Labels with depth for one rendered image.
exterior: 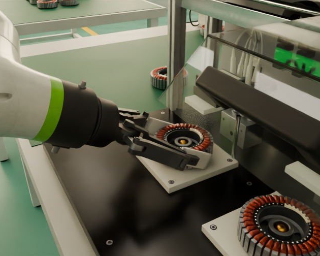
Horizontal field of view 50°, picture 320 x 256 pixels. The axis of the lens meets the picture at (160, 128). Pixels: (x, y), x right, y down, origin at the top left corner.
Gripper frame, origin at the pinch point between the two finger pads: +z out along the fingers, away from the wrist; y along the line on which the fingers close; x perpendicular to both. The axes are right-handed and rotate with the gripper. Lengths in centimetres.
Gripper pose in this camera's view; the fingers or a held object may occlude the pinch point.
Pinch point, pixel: (182, 144)
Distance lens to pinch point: 64.3
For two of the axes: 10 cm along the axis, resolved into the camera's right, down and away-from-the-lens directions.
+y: 4.9, 4.4, -7.5
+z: 7.5, 2.1, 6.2
